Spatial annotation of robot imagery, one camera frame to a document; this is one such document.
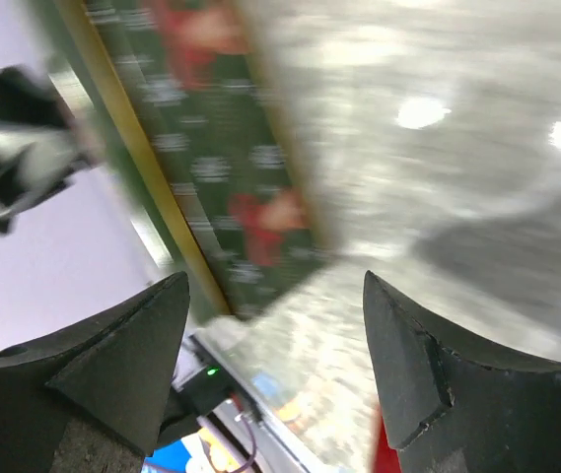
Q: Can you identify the aluminium rail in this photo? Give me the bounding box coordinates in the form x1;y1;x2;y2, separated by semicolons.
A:
182;325;327;473

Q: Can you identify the red lacquer tray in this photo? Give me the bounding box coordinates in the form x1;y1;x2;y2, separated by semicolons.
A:
372;418;401;473

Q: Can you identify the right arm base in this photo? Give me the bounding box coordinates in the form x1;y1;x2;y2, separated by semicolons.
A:
157;334;262;455

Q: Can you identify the gold tin lid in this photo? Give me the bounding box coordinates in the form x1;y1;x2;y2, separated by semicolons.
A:
30;1;328;320

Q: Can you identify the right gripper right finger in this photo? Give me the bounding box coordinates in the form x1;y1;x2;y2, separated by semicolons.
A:
363;273;561;472

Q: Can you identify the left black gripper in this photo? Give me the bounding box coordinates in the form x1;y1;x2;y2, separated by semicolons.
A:
0;66;93;235

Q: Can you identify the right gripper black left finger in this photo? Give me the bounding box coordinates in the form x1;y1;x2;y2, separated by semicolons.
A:
0;273;189;472

